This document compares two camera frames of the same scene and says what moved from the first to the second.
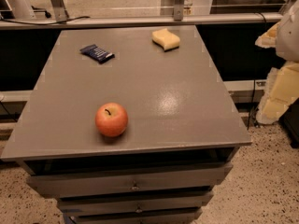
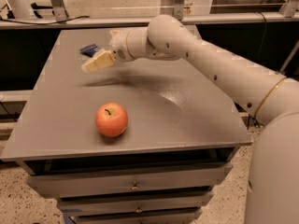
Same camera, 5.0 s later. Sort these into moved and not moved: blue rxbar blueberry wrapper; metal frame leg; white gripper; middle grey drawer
Moved: white gripper
Not moved: metal frame leg; blue rxbar blueberry wrapper; middle grey drawer
